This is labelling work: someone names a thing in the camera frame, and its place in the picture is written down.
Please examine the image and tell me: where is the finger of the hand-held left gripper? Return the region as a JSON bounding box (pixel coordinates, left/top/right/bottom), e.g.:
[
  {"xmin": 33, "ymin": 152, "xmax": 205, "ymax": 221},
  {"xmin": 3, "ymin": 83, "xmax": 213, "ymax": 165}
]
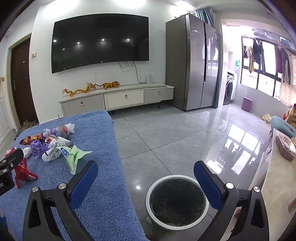
[{"xmin": 0, "ymin": 148, "xmax": 25, "ymax": 171}]

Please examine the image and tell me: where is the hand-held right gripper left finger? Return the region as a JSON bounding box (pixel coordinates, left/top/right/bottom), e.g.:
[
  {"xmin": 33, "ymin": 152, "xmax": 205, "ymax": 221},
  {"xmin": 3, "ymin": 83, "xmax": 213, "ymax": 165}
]
[{"xmin": 23, "ymin": 160, "xmax": 99, "ymax": 241}]

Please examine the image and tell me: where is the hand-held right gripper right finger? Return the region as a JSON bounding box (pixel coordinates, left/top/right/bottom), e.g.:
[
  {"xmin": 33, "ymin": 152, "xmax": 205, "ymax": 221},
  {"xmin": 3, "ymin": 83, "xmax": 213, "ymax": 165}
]
[{"xmin": 194, "ymin": 161, "xmax": 270, "ymax": 241}]

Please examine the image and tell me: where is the purple plastic wrapper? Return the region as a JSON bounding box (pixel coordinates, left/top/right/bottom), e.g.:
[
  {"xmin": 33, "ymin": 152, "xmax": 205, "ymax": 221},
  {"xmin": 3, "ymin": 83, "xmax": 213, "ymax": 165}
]
[{"xmin": 30, "ymin": 139, "xmax": 49, "ymax": 157}]

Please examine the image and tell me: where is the white round trash bin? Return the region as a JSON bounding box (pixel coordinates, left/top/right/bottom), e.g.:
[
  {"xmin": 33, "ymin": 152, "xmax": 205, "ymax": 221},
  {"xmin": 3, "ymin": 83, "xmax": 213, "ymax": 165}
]
[{"xmin": 145, "ymin": 175, "xmax": 210, "ymax": 234}]

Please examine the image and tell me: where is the red snack wrapper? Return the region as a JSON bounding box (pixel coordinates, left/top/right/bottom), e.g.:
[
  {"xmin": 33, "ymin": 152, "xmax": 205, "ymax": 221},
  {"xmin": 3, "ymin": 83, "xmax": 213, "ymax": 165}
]
[{"xmin": 14, "ymin": 158, "xmax": 38, "ymax": 189}]

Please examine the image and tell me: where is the red gold wrapper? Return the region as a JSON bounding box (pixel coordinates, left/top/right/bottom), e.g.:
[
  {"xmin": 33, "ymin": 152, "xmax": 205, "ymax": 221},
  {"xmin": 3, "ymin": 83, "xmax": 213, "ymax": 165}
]
[{"xmin": 20, "ymin": 136, "xmax": 42, "ymax": 145}]

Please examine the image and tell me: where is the green plastic wrapper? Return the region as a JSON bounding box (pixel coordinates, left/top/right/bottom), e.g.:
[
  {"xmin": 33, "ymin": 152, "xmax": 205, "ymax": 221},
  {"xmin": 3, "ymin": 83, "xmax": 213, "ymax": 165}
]
[{"xmin": 66, "ymin": 145, "xmax": 93, "ymax": 175}]

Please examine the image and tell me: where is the blue towel blanket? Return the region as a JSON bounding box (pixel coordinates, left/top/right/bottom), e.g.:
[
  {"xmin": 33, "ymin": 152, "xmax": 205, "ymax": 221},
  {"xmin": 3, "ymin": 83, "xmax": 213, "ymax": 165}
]
[{"xmin": 0, "ymin": 110, "xmax": 148, "ymax": 241}]

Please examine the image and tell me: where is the pair of shoes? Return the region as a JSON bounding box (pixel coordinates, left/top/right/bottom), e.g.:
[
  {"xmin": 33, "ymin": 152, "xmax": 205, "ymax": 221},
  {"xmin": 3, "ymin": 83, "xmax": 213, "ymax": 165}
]
[{"xmin": 18, "ymin": 119, "xmax": 38, "ymax": 130}]

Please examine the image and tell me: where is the white green printed wrapper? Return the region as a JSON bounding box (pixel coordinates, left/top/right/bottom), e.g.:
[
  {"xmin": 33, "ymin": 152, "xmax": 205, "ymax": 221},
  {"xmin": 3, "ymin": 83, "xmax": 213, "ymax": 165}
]
[{"xmin": 42, "ymin": 139, "xmax": 70, "ymax": 162}]

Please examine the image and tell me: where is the white cupboard door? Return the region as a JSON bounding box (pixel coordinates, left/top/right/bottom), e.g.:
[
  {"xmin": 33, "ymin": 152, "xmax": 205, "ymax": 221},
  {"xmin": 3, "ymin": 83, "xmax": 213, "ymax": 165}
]
[{"xmin": 0, "ymin": 70, "xmax": 13, "ymax": 149}]

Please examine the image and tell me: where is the white grey wrapper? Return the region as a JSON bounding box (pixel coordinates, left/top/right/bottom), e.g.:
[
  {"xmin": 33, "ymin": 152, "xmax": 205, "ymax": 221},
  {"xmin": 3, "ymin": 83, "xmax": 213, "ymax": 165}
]
[{"xmin": 55, "ymin": 136, "xmax": 72, "ymax": 147}]

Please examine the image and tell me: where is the white crumpled wrapper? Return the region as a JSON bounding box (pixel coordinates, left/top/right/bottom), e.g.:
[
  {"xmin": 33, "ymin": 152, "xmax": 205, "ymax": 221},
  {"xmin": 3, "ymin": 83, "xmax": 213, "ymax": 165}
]
[{"xmin": 62, "ymin": 123, "xmax": 75, "ymax": 135}]

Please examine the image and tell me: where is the clear plastic wrapper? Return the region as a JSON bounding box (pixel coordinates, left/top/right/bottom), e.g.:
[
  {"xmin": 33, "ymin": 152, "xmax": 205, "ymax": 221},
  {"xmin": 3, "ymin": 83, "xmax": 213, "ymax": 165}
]
[{"xmin": 57, "ymin": 115, "xmax": 67, "ymax": 137}]

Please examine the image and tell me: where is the white coffee table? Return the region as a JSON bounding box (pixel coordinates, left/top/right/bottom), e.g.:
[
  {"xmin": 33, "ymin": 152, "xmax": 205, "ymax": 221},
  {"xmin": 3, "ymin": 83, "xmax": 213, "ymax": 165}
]
[{"xmin": 248, "ymin": 128, "xmax": 296, "ymax": 241}]

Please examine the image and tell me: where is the dark brown door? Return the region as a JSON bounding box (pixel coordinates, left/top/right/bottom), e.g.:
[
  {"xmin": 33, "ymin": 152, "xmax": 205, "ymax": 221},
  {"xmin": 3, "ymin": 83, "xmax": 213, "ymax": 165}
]
[{"xmin": 10, "ymin": 37, "xmax": 38, "ymax": 127}]

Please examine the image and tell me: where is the clear plastic food container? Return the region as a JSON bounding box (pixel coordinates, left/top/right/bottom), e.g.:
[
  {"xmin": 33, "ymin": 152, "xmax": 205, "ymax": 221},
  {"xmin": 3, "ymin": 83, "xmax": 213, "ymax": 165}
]
[{"xmin": 274, "ymin": 131, "xmax": 296, "ymax": 161}]

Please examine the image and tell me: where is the purple stool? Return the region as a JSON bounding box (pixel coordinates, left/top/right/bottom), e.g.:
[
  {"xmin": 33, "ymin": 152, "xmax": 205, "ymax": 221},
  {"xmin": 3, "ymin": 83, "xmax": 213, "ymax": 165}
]
[{"xmin": 241, "ymin": 97, "xmax": 253, "ymax": 112}]

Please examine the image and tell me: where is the teal sofa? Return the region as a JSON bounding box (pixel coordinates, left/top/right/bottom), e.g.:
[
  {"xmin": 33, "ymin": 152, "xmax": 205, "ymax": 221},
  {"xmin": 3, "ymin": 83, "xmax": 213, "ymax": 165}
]
[{"xmin": 269, "ymin": 115, "xmax": 296, "ymax": 137}]

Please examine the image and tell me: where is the grey white television cabinet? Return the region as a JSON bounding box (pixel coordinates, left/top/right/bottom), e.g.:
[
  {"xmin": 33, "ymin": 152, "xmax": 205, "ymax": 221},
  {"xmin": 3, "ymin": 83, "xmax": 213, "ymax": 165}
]
[{"xmin": 58, "ymin": 82, "xmax": 174, "ymax": 117}]

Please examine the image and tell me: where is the golden dragon figurine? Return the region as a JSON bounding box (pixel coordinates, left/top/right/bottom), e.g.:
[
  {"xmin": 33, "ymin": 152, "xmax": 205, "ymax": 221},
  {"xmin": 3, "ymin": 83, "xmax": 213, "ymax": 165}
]
[{"xmin": 62, "ymin": 82, "xmax": 103, "ymax": 96}]

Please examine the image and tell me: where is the grey washing machine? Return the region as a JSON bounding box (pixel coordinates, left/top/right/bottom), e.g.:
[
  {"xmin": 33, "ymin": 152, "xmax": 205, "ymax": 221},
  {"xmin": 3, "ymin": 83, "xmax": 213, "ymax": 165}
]
[{"xmin": 223, "ymin": 72, "xmax": 238, "ymax": 106}]

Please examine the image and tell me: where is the golden tiger figurine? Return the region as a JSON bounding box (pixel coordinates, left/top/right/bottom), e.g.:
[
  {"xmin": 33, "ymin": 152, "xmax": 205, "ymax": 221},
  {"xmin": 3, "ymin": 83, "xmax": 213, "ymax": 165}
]
[{"xmin": 102, "ymin": 81, "xmax": 121, "ymax": 89}]

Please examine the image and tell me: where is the yellow cloth bundle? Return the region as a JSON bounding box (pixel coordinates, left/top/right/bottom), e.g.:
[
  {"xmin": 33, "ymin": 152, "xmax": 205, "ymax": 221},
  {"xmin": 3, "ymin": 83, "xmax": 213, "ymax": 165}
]
[{"xmin": 285, "ymin": 104, "xmax": 296, "ymax": 128}]

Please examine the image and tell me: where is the balcony window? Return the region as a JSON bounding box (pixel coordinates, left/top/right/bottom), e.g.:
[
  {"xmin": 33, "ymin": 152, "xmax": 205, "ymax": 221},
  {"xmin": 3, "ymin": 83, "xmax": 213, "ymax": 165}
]
[{"xmin": 240, "ymin": 36, "xmax": 296, "ymax": 100}]

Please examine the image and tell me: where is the grey double door fridge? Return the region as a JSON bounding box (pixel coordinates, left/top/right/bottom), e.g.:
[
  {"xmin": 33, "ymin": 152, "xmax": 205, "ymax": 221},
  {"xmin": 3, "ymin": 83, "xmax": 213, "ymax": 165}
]
[{"xmin": 165, "ymin": 13, "xmax": 222, "ymax": 111}]

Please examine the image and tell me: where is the row of hanging clothes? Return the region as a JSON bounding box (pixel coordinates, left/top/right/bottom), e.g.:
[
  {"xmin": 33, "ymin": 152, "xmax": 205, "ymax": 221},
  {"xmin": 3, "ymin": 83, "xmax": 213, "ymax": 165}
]
[{"xmin": 243, "ymin": 38, "xmax": 296, "ymax": 107}]

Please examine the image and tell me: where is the blue curtain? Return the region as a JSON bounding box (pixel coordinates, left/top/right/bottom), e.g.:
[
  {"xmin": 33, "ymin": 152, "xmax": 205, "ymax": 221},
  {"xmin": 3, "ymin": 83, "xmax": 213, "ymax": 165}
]
[{"xmin": 194, "ymin": 8, "xmax": 216, "ymax": 27}]

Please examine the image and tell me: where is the black television cable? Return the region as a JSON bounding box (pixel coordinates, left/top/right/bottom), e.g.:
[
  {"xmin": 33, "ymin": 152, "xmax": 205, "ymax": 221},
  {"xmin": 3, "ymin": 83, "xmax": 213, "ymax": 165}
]
[{"xmin": 118, "ymin": 61, "xmax": 144, "ymax": 83}]

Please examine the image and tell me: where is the black wall television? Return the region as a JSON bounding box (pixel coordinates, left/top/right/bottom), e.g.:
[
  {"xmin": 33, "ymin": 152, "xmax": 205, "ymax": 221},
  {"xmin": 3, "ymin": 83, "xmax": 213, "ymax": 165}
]
[{"xmin": 51, "ymin": 13, "xmax": 149, "ymax": 74}]

